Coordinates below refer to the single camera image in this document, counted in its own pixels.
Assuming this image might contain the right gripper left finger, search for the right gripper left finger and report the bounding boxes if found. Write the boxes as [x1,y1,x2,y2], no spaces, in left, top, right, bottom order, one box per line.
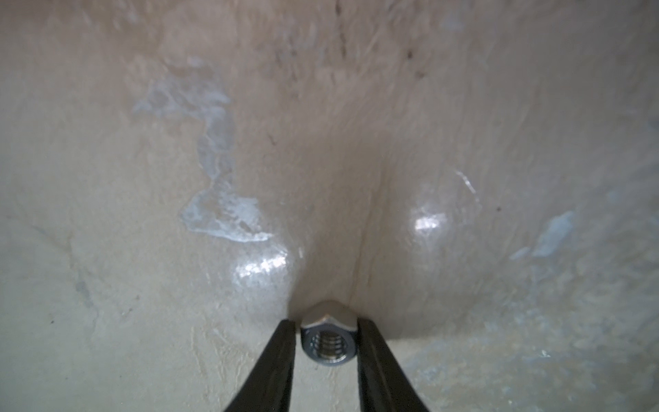
[225,319,296,412]

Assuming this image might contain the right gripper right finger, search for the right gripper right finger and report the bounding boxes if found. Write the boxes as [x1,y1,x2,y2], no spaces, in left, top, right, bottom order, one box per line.
[358,319,428,411]

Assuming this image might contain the steel nut floor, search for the steel nut floor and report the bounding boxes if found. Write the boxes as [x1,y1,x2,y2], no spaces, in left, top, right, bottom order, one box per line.
[300,300,359,367]

